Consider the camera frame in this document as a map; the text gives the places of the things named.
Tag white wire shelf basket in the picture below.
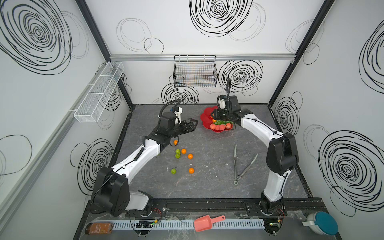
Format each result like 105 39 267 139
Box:
74 62 125 123

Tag green fake grape bunch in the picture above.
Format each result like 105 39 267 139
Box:
214 120 233 125

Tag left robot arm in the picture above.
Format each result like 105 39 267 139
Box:
90 111 198 217

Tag black wire basket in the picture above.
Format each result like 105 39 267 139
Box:
173 55 219 88

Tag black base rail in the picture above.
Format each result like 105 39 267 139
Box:
85 197 328 217

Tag metal kitchen tongs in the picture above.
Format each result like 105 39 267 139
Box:
233 144 259 186

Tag pink plastic scoop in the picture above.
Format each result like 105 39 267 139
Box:
194 215 226 232

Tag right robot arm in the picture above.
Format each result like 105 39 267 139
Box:
211 95 299 216

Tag red flower-shaped fruit bowl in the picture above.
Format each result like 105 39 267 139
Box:
200 107 234 133

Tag brown bottle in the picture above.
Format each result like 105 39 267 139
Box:
85 223 114 235

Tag white slotted cable duct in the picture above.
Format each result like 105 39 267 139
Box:
112 219 265 231

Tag teal and white container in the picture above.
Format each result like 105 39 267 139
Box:
302 212 339 236

